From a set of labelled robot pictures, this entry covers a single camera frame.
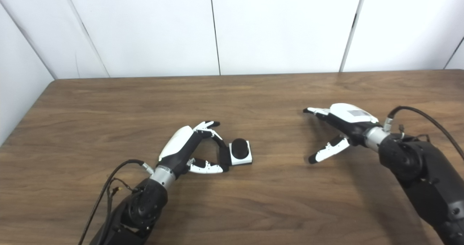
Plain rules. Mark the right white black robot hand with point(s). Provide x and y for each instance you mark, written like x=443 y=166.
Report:
x=349 y=118

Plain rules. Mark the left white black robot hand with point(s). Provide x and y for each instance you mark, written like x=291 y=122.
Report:
x=177 y=145

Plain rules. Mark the black peg with square base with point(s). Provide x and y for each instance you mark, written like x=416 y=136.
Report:
x=239 y=148

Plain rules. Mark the white square piece with hole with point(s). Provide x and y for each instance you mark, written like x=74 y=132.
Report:
x=241 y=161

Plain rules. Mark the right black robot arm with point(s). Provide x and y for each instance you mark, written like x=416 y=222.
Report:
x=424 y=172

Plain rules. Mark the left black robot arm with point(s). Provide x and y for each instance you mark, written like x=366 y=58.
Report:
x=145 y=208

